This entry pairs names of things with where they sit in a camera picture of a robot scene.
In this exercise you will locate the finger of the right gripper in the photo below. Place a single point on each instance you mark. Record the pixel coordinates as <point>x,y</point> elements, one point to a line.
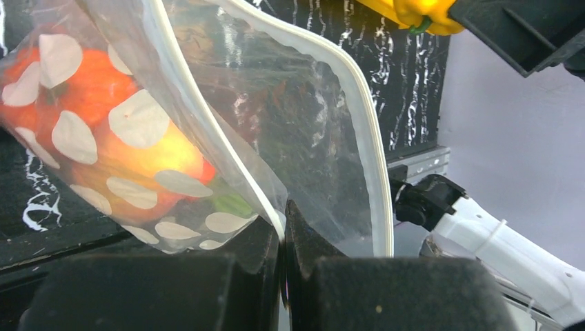
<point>530,36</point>

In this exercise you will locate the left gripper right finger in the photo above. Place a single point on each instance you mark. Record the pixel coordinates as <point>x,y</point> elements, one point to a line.
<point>328,290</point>

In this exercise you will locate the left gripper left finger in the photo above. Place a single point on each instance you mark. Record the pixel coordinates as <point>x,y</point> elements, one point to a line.
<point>231,288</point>

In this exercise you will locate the orange toy carrot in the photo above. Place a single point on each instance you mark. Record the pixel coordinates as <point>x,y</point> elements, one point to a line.
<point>224,198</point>

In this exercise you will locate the yellow bell pepper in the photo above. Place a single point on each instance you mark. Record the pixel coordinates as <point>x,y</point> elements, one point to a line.
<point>418,16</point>

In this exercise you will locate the pink toy peach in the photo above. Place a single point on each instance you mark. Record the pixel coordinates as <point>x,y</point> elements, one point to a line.
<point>135,184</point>

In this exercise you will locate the clear zip top bag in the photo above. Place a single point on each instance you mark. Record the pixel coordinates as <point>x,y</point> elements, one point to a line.
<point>281,113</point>

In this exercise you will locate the small orange pumpkin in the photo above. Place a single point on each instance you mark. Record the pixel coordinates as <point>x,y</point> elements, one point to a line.
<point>93,90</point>

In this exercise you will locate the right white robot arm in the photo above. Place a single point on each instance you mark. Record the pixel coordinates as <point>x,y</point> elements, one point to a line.
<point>444,208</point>

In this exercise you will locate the aluminium rail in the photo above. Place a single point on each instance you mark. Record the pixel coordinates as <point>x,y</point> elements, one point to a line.
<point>415,167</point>

